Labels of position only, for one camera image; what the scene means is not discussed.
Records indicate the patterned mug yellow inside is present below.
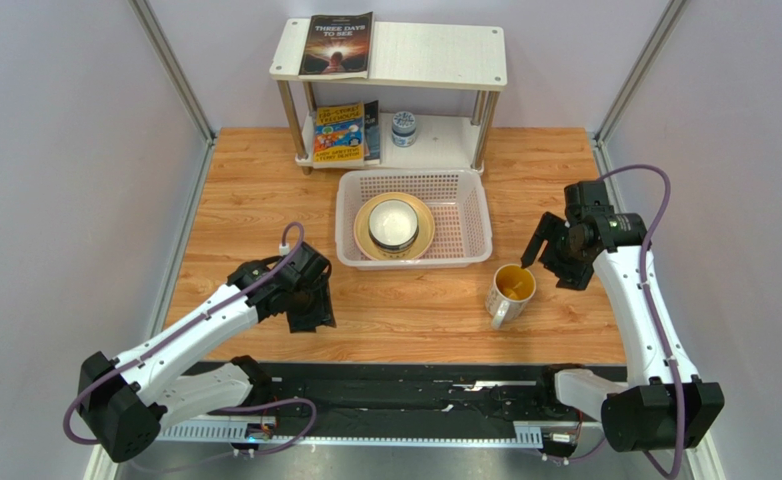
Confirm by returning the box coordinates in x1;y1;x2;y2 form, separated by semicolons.
484;264;537;330

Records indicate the white plastic basket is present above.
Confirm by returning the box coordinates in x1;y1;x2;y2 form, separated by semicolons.
335;168;492;270

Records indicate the white bowl dark outside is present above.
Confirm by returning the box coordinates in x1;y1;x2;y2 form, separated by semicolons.
368;199;419;248

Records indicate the yellow plate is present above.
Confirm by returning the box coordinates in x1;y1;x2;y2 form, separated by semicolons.
353;192;436;261

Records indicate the grey patterned bowl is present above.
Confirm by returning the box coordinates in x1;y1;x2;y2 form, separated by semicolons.
365;237;419;261

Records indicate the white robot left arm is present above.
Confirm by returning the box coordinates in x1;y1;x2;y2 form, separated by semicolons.
68;243;335;463

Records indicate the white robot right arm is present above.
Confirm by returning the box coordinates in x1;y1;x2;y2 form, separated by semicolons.
521;181;725;452

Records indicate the yellow treehouse book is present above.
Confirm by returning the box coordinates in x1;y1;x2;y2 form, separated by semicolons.
312;102;365;169

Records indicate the blue white ceramic jar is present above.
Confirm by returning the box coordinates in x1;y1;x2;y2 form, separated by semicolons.
391;111;417;148

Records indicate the white two-tier shelf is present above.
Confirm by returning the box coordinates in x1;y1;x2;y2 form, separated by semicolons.
269;18;508;175

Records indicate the dark blue book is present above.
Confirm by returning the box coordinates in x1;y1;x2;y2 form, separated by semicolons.
364;100;381;165

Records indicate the dark Three Days book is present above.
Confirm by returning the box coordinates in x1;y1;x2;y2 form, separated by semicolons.
298;12;374;79

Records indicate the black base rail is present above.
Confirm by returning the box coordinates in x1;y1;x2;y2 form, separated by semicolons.
157;359;602;461

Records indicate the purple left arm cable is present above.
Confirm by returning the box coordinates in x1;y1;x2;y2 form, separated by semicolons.
62;221;319;457

